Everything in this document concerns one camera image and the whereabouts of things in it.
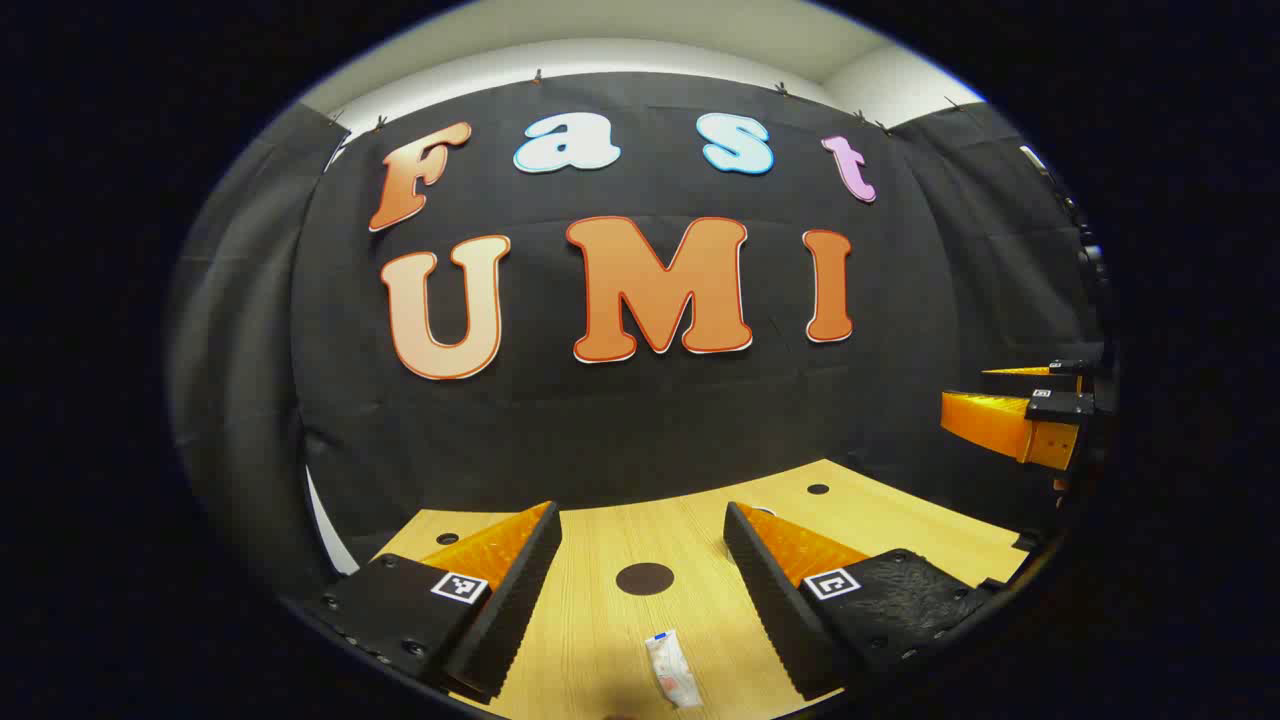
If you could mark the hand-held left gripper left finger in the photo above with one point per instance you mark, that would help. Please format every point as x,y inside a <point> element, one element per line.
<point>510,610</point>

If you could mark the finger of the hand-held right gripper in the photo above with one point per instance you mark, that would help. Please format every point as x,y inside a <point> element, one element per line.
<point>1000,415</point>
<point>1070,368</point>

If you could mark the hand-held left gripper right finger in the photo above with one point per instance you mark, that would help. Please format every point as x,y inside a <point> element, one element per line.
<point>770,600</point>

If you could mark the wooden desktop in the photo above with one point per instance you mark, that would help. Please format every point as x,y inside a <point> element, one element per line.
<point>600,620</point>

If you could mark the white toothpaste tube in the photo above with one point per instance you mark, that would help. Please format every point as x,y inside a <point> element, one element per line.
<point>672,668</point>

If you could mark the dark round coaster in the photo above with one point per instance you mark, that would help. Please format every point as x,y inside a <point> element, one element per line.
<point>645,578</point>

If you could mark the black backdrop cloth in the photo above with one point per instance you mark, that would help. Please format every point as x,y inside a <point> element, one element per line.
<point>650,420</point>

